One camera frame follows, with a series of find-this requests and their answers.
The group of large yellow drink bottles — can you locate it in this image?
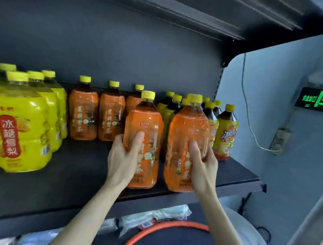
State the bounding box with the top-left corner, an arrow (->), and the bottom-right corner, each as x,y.
0,63 -> 72,177

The white cable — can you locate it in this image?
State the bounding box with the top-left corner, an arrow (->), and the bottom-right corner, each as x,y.
238,52 -> 286,153

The orange tea bottle yellow cap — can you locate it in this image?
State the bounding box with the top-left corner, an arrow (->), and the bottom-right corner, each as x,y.
97,80 -> 127,142
162,92 -> 213,194
120,89 -> 166,191
67,75 -> 101,142
124,84 -> 145,122

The person's right forearm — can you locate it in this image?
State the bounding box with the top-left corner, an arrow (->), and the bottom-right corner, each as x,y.
192,186 -> 253,245

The person's right hand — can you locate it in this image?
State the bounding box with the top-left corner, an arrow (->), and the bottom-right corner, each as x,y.
186,140 -> 220,197

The person's left hand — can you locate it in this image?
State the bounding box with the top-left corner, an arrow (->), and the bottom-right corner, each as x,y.
106,129 -> 145,191

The clear plastic bag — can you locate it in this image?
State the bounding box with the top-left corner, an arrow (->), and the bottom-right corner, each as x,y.
0,213 -> 119,245
117,201 -> 193,241

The white round container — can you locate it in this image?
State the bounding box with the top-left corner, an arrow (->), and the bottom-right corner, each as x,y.
217,205 -> 277,245

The white round wall fixture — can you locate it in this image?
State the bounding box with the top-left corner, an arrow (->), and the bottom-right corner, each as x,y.
306,69 -> 323,87

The cluster of small dark tea bottles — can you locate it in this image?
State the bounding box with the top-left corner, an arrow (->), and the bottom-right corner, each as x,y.
154,91 -> 241,162

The orange hose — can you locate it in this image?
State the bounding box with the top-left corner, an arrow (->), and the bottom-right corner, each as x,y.
124,218 -> 210,245

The black cable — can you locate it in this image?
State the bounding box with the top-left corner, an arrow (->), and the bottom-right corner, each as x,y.
236,191 -> 274,244

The black metal shelf board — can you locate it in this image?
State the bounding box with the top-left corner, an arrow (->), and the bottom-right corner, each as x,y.
98,0 -> 323,74
0,133 -> 269,245
90,197 -> 229,245

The grey wall socket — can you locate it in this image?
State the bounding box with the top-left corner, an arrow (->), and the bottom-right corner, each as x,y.
269,127 -> 293,157

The person's left forearm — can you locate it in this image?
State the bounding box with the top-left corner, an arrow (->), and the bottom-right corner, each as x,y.
46,176 -> 130,245

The green lit exit sign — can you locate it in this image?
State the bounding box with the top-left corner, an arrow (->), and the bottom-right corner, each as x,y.
294,86 -> 323,114

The black slotted shelf upright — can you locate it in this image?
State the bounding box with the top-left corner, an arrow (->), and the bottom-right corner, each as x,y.
212,67 -> 225,104

